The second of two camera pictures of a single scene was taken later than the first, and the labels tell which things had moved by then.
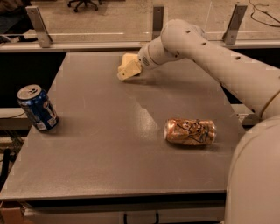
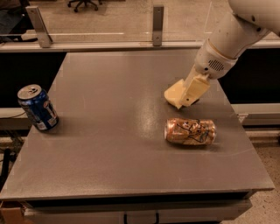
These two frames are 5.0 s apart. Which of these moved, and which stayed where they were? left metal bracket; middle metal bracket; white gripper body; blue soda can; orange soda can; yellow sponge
Moved: yellow sponge; white gripper body
Stayed: blue soda can; orange soda can; left metal bracket; middle metal bracket
